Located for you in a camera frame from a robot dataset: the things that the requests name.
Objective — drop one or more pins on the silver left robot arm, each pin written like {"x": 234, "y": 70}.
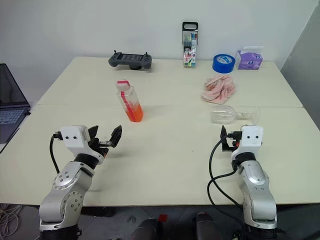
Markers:
{"x": 67, "y": 180}

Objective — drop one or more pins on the pink crumpled cloth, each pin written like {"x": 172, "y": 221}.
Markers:
{"x": 220, "y": 90}

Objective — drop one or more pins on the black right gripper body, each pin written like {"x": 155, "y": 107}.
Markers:
{"x": 231, "y": 147}

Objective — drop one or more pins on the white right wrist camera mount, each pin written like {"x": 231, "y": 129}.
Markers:
{"x": 251, "y": 140}

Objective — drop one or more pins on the blue tape roll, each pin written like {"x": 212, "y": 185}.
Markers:
{"x": 217, "y": 66}

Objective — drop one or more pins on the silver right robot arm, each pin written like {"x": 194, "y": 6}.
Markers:
{"x": 255, "y": 185}

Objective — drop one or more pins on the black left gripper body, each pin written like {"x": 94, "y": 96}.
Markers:
{"x": 96, "y": 146}

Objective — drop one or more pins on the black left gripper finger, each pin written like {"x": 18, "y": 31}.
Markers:
{"x": 93, "y": 131}
{"x": 116, "y": 136}

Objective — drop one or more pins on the marker pen pack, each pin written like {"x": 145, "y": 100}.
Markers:
{"x": 189, "y": 57}

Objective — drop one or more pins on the clear wine glass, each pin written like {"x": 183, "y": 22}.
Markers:
{"x": 222, "y": 115}

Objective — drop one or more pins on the purple tissue box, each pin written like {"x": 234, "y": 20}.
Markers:
{"x": 247, "y": 62}

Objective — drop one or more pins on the grey handheld controller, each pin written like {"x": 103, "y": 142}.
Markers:
{"x": 130, "y": 60}

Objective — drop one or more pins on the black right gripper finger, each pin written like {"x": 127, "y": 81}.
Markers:
{"x": 224, "y": 135}

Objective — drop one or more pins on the small red object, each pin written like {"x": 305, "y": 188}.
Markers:
{"x": 163, "y": 218}

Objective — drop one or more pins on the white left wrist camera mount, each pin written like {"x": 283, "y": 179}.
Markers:
{"x": 73, "y": 137}

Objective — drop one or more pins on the bottle with orange liquid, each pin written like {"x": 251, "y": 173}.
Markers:
{"x": 132, "y": 110}

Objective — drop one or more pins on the dark open laptop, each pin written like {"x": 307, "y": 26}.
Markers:
{"x": 10, "y": 87}

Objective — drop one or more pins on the dark rounded shape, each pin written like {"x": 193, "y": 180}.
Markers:
{"x": 147, "y": 230}
{"x": 206, "y": 227}

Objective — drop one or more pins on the pink white bottle cap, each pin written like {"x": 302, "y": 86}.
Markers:
{"x": 123, "y": 85}

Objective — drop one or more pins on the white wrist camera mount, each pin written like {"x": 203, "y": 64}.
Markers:
{"x": 251, "y": 140}
{"x": 73, "y": 137}

